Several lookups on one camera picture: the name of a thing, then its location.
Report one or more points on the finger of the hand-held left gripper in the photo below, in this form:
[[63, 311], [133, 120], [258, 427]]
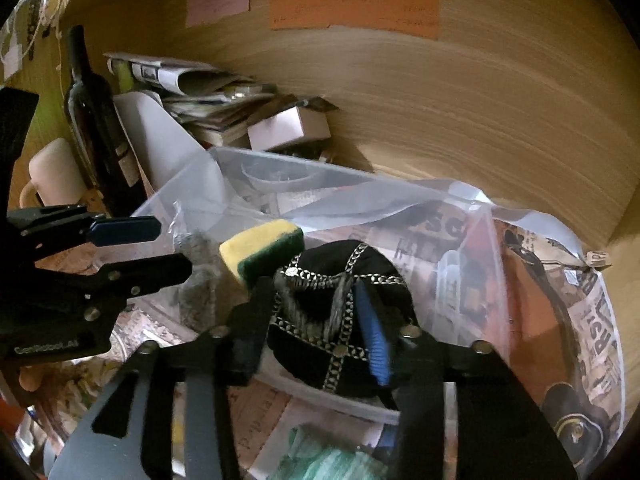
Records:
[[145, 272], [125, 230]]

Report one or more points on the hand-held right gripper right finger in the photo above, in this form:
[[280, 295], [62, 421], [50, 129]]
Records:
[[374, 332]]

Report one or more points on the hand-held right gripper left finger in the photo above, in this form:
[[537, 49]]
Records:
[[251, 321]]

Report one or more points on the black embroidered cap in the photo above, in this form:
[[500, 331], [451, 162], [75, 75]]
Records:
[[320, 305]]

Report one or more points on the yellow green sponge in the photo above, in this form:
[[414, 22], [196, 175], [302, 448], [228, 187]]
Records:
[[260, 245]]

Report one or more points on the clear plastic storage bin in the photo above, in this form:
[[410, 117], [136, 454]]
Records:
[[350, 200]]

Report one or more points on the grey scouring pad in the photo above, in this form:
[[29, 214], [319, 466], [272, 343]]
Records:
[[197, 272]]

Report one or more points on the handwritten paper sheet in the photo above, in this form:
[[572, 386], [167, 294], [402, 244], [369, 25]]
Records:
[[265, 410]]

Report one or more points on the white file holder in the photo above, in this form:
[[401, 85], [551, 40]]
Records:
[[160, 145]]

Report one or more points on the cream mug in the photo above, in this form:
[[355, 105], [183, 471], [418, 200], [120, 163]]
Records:
[[52, 172]]

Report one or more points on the dark wine bottle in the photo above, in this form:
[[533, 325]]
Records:
[[92, 110]]

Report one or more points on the green printed packet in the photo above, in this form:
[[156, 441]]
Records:
[[320, 457]]

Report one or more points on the stack of papers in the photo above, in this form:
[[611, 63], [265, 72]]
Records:
[[210, 105]]

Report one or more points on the small white box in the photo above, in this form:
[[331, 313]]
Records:
[[287, 127]]

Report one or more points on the newspaper print bag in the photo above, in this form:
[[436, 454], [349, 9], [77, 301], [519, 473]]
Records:
[[595, 320]]

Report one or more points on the small paper tag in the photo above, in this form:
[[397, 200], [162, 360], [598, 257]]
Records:
[[598, 259]]

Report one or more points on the orange sticky note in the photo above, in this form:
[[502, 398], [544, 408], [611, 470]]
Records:
[[355, 10]]

